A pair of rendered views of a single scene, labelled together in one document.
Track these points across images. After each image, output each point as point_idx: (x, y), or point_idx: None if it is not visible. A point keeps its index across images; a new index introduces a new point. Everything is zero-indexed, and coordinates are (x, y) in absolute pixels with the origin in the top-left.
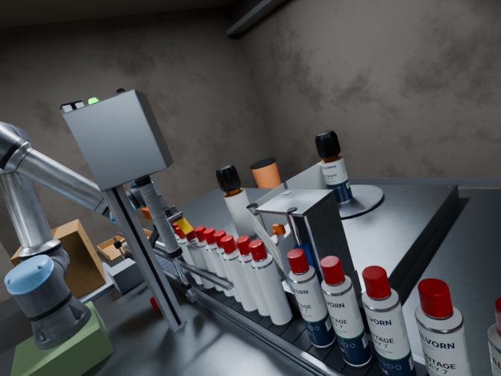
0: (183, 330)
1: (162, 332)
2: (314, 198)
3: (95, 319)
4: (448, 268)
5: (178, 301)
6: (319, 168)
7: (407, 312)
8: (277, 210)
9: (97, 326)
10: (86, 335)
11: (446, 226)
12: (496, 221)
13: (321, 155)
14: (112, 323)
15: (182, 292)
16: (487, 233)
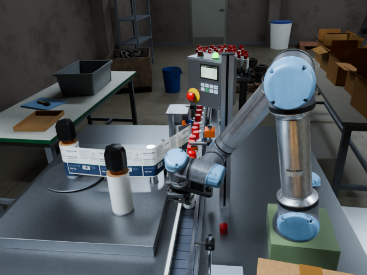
0: None
1: (234, 208)
2: (177, 105)
3: (269, 213)
4: None
5: (211, 220)
6: (70, 150)
7: None
8: (187, 108)
9: (269, 205)
10: (277, 205)
11: None
12: (104, 141)
13: (73, 137)
14: (261, 249)
15: (202, 225)
16: (114, 142)
